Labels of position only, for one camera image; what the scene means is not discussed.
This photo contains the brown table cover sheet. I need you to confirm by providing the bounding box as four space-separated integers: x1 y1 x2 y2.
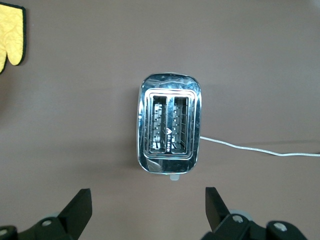
0 0 320 240

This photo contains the yellow quilted oven mitt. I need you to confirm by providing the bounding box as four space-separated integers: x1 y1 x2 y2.
0 2 28 75

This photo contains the beige chrome two-slot toaster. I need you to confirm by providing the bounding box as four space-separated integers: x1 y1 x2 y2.
135 72 202 182

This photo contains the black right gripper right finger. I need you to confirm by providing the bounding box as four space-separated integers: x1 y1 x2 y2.
201 186 270 240

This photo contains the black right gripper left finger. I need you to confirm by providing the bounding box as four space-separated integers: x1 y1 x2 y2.
16 188 93 240

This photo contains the white toaster power cable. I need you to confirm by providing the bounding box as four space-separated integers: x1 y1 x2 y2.
199 135 320 158

